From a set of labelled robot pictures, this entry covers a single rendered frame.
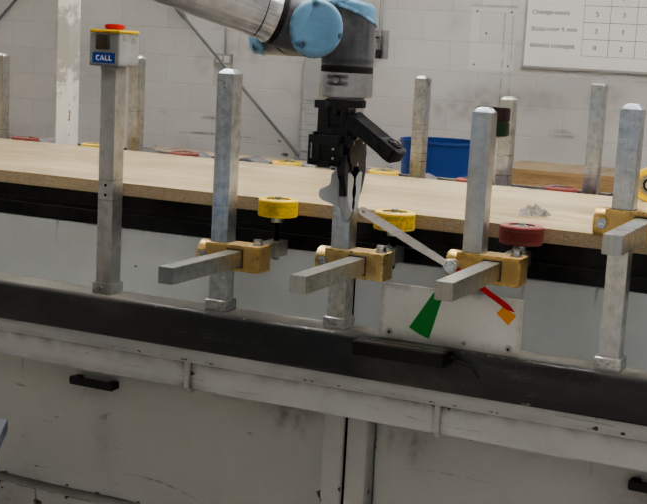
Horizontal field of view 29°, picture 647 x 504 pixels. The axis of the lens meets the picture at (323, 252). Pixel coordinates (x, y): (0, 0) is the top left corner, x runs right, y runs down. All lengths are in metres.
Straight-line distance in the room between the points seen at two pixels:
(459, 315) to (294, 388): 0.38
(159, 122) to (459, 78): 2.66
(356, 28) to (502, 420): 0.73
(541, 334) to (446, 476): 0.37
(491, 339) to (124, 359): 0.79
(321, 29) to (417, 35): 7.81
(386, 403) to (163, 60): 8.55
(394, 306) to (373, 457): 0.48
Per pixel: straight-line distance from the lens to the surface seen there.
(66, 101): 3.75
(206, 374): 2.48
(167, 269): 2.15
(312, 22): 1.96
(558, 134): 9.46
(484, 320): 2.19
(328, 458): 2.62
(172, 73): 10.68
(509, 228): 2.29
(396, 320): 2.24
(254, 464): 2.74
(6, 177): 2.92
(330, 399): 2.36
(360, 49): 2.14
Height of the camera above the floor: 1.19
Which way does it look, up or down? 9 degrees down
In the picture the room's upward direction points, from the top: 3 degrees clockwise
